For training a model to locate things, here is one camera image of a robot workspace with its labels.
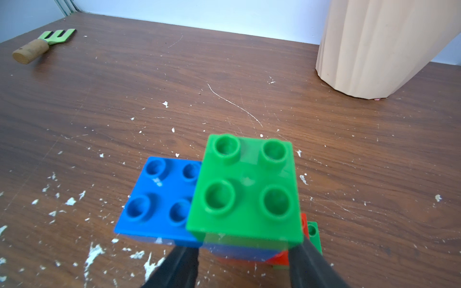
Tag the green lego brick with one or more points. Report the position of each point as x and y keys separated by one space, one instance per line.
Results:
x=310 y=229
x=247 y=194

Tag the beige ribbed flower pot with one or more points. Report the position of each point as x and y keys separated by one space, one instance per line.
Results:
x=369 y=49

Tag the green toy garden fork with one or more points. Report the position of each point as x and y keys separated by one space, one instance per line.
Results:
x=41 y=45

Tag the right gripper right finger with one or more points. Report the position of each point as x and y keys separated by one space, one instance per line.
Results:
x=309 y=269

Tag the small blue lego brick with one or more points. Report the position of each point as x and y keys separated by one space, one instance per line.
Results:
x=158 y=207

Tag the long blue lego brick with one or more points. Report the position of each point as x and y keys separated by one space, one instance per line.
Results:
x=240 y=252

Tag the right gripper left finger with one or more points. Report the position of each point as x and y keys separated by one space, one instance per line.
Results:
x=179 y=270

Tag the long red lego brick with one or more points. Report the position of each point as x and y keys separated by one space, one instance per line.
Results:
x=245 y=262

